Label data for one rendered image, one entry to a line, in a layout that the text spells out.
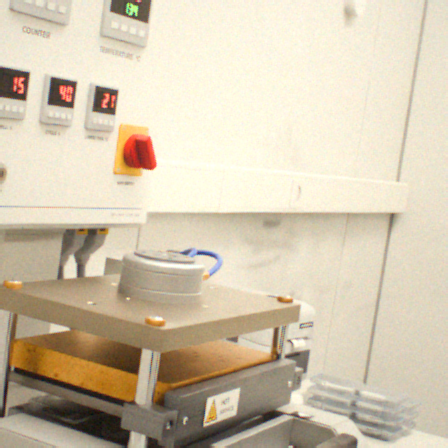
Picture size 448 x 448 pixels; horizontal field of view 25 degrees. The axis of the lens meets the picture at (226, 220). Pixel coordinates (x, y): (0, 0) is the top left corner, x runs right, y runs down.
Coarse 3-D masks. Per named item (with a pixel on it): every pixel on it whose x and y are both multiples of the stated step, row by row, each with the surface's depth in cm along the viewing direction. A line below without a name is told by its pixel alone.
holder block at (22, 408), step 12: (12, 408) 90; (24, 408) 91; (48, 420) 89; (60, 420) 89; (96, 420) 91; (108, 420) 91; (252, 420) 98; (84, 432) 87; (96, 432) 87; (216, 432) 92; (228, 432) 94; (120, 444) 85; (192, 444) 88; (204, 444) 90
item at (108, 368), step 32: (32, 352) 89; (64, 352) 88; (96, 352) 90; (128, 352) 91; (192, 352) 95; (224, 352) 98; (256, 352) 100; (32, 384) 89; (64, 384) 88; (96, 384) 86; (128, 384) 84; (160, 384) 83; (192, 384) 85
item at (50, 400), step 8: (32, 400) 91; (40, 400) 91; (48, 400) 91; (56, 400) 92; (64, 400) 92; (56, 408) 89; (64, 408) 90; (72, 408) 90; (80, 408) 90; (88, 408) 91
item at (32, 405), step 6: (36, 396) 92; (30, 402) 90; (36, 402) 92; (30, 408) 90; (36, 408) 90; (42, 408) 90; (48, 408) 90; (54, 408) 93; (48, 414) 90; (54, 414) 89; (60, 414) 89; (66, 414) 89; (72, 414) 88; (78, 414) 89; (84, 414) 89; (90, 414) 90; (96, 414) 91; (102, 414) 92; (66, 420) 89; (72, 420) 88; (78, 420) 89; (84, 420) 90
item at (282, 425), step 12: (276, 420) 94; (288, 420) 95; (240, 432) 88; (252, 432) 89; (264, 432) 91; (276, 432) 93; (288, 432) 96; (216, 444) 84; (228, 444) 85; (240, 444) 87; (252, 444) 89; (264, 444) 91; (276, 444) 94; (288, 444) 96
